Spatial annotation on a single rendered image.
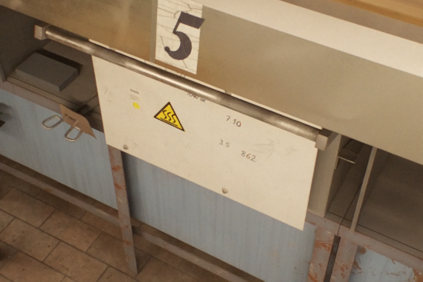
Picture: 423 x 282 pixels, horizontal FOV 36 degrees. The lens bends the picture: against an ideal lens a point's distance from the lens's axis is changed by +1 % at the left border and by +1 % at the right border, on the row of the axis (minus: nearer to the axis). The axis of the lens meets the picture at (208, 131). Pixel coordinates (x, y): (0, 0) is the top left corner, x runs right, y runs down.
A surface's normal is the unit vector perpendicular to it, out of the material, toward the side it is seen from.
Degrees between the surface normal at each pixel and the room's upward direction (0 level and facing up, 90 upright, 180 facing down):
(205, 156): 90
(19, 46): 90
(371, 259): 90
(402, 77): 80
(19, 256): 0
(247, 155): 90
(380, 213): 0
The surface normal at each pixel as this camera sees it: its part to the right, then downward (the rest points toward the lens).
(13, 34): 0.87, 0.36
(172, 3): -0.48, 0.49
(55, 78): 0.00, -0.70
